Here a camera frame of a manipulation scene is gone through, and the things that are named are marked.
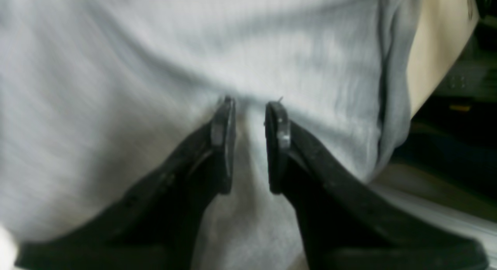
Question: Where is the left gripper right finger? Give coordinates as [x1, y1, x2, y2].
[265, 101, 489, 270]

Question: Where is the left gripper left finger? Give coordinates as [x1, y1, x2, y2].
[16, 97, 236, 270]

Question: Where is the dark grey t-shirt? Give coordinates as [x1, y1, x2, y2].
[1, 0, 421, 270]

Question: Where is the left white bin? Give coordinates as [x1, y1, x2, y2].
[371, 185, 497, 256]

